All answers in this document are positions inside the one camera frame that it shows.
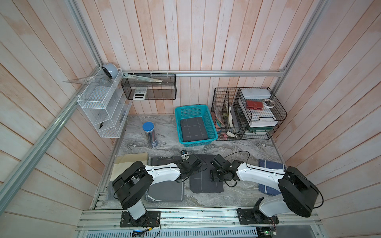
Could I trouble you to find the plain grey pillowcase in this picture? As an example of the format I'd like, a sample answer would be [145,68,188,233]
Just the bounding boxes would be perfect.
[145,156,184,202]

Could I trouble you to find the dark grey checked pillowcase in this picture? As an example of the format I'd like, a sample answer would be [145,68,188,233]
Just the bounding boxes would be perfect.
[180,117,209,142]

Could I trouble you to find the beige and grey pillowcase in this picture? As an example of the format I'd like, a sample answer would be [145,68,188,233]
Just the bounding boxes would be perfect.
[110,152,148,181]

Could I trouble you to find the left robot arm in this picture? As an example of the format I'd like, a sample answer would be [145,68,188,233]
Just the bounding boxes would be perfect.
[112,155,202,221]

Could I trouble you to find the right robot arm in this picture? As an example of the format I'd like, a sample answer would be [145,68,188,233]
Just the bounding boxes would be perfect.
[211,155,320,221]

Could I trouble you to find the teal plastic basket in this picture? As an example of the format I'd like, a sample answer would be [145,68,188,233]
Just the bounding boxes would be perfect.
[175,105,218,147]

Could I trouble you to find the navy blue striped pillowcase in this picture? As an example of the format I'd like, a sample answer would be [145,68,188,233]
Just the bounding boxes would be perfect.
[259,159,286,196]

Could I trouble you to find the clear pencil jar blue lid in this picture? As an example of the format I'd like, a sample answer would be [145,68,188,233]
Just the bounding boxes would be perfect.
[142,122,158,148]

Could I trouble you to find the white paper tray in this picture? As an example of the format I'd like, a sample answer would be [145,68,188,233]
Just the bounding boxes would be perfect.
[237,99,279,128]

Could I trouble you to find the red wallet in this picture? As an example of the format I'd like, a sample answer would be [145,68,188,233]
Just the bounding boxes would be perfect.
[246,100,264,111]

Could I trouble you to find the white tape roll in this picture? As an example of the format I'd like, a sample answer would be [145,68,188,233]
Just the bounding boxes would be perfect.
[263,99,275,109]

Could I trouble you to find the white flat box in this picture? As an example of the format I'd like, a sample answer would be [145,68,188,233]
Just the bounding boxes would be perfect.
[241,88,271,100]

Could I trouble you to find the white calculator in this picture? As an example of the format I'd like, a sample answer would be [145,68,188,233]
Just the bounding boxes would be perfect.
[133,86,147,100]

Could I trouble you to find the clear long ruler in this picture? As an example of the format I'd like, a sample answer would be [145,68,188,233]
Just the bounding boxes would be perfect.
[123,73,163,83]

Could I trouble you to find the clear triangle ruler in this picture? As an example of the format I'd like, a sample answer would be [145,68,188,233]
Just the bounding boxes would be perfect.
[64,74,114,87]

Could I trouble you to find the grey round desk fan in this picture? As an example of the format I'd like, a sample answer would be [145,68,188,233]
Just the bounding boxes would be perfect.
[102,63,119,80]

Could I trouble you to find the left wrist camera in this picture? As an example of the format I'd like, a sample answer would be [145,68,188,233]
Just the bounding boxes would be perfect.
[181,149,189,160]

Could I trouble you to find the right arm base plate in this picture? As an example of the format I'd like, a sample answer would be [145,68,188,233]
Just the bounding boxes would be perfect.
[237,208,279,225]

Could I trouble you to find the black wire desk organizer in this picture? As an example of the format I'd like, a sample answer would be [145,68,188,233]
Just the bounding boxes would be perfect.
[211,87,287,140]

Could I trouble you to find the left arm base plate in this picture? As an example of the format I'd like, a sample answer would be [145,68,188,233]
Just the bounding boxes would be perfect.
[120,210,161,228]

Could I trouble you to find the black wire wall basket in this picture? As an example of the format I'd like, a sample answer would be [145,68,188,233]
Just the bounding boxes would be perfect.
[121,73,177,100]

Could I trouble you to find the white mesh wall shelf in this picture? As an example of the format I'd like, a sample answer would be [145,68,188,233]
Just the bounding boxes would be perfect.
[77,68,132,138]

